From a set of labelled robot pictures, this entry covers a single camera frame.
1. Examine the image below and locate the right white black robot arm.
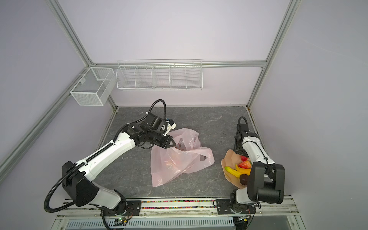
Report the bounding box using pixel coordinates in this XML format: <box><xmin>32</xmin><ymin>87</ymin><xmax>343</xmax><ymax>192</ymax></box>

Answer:
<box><xmin>230</xmin><ymin>117</ymin><xmax>285</xmax><ymax>213</ymax></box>

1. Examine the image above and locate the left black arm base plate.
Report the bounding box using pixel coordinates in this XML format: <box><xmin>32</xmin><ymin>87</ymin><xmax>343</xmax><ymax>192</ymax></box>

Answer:
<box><xmin>102</xmin><ymin>200</ymin><xmax>142</xmax><ymax>217</ymax></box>

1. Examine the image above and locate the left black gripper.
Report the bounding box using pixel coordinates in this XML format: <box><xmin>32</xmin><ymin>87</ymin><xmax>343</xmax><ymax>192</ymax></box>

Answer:
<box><xmin>148</xmin><ymin>130</ymin><xmax>177</xmax><ymax>149</ymax></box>

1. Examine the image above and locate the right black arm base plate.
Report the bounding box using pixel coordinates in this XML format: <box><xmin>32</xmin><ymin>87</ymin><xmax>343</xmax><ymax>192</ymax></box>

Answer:
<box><xmin>213</xmin><ymin>198</ymin><xmax>255</xmax><ymax>215</ymax></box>

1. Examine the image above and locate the red fruit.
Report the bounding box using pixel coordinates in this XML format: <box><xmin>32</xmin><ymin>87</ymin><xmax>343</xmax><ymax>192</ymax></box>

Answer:
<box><xmin>165</xmin><ymin>161</ymin><xmax>177</xmax><ymax>171</ymax></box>

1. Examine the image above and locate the beige wavy fruit plate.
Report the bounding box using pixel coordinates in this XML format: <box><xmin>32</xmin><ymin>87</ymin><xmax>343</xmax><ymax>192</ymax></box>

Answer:
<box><xmin>221</xmin><ymin>149</ymin><xmax>252</xmax><ymax>189</ymax></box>

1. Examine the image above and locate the aluminium mounting rail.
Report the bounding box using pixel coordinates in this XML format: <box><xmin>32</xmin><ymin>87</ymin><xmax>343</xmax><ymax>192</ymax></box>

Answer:
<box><xmin>56</xmin><ymin>196</ymin><xmax>300</xmax><ymax>220</ymax></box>

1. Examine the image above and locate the dark purple plum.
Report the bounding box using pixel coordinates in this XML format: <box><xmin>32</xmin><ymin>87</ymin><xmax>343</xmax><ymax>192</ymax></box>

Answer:
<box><xmin>239</xmin><ymin>174</ymin><xmax>249</xmax><ymax>186</ymax></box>

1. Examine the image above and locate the pink plastic bag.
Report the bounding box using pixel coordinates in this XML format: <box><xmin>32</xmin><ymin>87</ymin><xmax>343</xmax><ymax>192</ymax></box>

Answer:
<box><xmin>150</xmin><ymin>128</ymin><xmax>215</xmax><ymax>187</ymax></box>

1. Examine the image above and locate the white vent grille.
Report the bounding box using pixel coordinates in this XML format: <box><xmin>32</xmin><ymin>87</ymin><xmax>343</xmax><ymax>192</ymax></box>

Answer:
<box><xmin>65</xmin><ymin>217</ymin><xmax>235</xmax><ymax>230</ymax></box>

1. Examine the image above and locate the long white wire basket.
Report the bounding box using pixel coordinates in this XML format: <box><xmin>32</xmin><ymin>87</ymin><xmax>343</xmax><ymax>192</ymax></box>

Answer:
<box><xmin>116</xmin><ymin>59</ymin><xmax>203</xmax><ymax>91</ymax></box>

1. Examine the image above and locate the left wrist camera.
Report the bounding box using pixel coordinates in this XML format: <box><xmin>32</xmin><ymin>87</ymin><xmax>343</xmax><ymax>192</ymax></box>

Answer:
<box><xmin>166</xmin><ymin>118</ymin><xmax>176</xmax><ymax>130</ymax></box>

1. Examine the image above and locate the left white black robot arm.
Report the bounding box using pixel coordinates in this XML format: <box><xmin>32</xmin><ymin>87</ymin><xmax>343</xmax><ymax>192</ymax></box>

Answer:
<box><xmin>43</xmin><ymin>99</ymin><xmax>176</xmax><ymax>216</ymax></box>

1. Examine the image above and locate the small white mesh basket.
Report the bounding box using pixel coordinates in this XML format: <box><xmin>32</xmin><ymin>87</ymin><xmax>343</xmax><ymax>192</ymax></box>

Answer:
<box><xmin>71</xmin><ymin>67</ymin><xmax>117</xmax><ymax>106</ymax></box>

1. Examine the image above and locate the red strawberry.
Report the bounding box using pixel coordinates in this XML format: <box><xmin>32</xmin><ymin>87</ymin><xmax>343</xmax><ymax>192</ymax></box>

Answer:
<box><xmin>238</xmin><ymin>161</ymin><xmax>252</xmax><ymax>169</ymax></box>

